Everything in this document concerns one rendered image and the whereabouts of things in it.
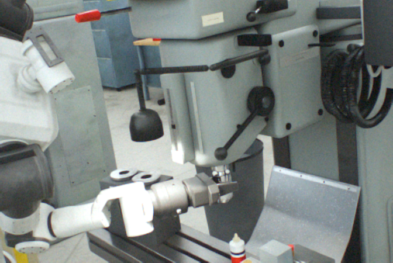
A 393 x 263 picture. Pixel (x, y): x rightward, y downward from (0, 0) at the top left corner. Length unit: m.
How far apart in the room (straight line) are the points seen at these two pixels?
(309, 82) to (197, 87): 0.33
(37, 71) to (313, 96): 0.68
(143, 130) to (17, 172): 0.26
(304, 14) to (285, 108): 0.24
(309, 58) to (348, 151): 0.32
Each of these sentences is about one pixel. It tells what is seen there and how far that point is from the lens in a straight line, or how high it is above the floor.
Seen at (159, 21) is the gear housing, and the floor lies 1.67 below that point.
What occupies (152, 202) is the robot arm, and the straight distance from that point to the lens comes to 1.26.
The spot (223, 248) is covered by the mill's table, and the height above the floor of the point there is 0.97.
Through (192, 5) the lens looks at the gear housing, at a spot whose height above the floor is 1.70.
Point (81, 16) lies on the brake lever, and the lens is 1.16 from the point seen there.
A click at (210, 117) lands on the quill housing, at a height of 1.45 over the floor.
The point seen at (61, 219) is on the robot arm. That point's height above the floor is 1.23.
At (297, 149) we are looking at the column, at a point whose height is 1.20.
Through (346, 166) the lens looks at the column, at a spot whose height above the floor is 1.18.
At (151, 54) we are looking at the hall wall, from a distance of 8.76.
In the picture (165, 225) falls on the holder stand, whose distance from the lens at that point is 1.67.
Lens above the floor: 1.77
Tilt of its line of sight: 16 degrees down
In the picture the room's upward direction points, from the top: 8 degrees counter-clockwise
